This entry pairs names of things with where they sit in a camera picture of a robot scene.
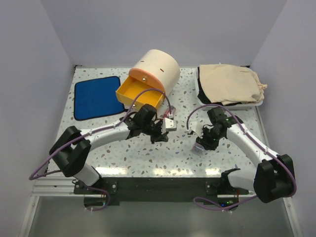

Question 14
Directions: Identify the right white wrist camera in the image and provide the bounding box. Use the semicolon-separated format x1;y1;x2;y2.
186;121;203;138

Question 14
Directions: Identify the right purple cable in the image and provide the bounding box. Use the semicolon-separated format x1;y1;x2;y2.
186;104;296;210

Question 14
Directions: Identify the pink pencil case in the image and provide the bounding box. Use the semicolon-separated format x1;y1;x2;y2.
160;106;176;119

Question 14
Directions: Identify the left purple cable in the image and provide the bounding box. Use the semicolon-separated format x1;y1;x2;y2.
29;88;173;181

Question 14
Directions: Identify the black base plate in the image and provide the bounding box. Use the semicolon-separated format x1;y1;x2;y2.
73;176;247;207

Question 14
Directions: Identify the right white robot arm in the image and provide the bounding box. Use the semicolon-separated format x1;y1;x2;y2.
187;107;297;203

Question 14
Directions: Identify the blue cloth mat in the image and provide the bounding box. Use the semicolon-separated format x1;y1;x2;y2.
74;76;125;121

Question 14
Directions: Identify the purple cable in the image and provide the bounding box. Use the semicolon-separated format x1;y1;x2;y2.
186;104;296;210
29;88;173;181

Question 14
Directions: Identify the black cloth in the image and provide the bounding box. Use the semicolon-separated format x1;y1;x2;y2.
197;79;237;106

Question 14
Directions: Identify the yellow drawer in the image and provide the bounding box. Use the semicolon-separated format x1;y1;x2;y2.
115;76;166;111

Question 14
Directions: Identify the beige cloth bag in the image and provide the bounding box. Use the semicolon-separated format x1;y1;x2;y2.
199;64;267;105

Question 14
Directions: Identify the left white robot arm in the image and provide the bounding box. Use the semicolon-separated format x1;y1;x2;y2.
49;104;176;194

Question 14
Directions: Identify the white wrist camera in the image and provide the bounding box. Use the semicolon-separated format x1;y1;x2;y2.
161;118;177;133
186;121;203;138

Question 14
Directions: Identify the clear box of clips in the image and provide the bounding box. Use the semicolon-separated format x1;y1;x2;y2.
192;144;204;155

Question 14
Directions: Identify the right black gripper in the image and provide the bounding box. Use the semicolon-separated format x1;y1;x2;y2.
196;126;224;151

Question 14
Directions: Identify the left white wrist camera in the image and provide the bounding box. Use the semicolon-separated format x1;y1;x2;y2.
161;118;177;133

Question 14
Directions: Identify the beige round drawer cabinet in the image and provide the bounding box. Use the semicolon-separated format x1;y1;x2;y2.
128;49;180;95

